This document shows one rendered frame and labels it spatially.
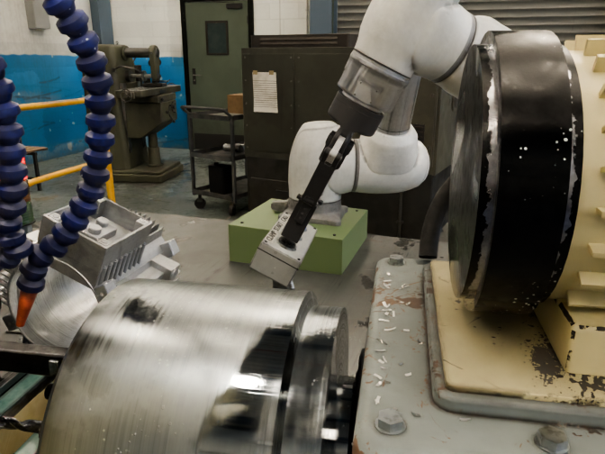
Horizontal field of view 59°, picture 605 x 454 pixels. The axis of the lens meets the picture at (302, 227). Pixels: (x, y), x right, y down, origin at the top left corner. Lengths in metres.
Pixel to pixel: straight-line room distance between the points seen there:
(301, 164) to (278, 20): 6.23
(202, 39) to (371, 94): 7.39
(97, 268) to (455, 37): 0.56
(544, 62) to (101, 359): 0.34
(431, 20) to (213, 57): 7.34
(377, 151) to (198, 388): 1.17
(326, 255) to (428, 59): 0.77
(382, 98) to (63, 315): 0.59
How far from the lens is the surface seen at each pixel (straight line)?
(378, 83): 0.75
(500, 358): 0.36
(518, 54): 0.33
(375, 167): 1.51
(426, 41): 0.75
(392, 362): 0.37
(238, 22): 7.87
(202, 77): 8.12
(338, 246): 1.40
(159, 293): 0.46
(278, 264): 0.84
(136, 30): 8.70
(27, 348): 0.71
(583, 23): 7.20
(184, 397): 0.39
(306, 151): 1.49
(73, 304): 0.97
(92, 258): 0.77
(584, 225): 0.32
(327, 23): 7.13
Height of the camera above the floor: 1.35
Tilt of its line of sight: 18 degrees down
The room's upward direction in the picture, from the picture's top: straight up
